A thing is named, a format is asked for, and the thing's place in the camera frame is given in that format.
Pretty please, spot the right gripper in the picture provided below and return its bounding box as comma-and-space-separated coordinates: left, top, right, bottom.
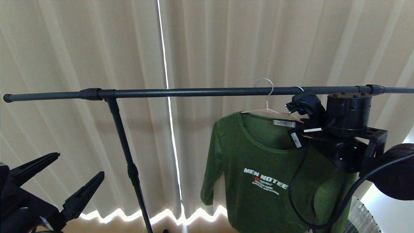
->
289, 129, 368, 174

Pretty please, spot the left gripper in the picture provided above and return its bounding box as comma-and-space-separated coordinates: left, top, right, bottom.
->
0, 152, 105, 233

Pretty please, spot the green long-sleeved shirt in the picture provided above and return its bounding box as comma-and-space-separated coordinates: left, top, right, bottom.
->
201, 112, 359, 233

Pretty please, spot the white laundry basket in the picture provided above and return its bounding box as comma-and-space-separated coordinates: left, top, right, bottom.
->
343, 196, 384, 233

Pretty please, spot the black clothes rack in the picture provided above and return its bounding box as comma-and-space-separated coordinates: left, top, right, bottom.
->
3, 85, 414, 233

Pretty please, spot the beige curtain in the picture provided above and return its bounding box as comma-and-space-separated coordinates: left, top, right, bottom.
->
0, 0, 414, 224

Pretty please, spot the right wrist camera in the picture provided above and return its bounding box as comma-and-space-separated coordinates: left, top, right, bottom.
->
285, 90, 326, 125

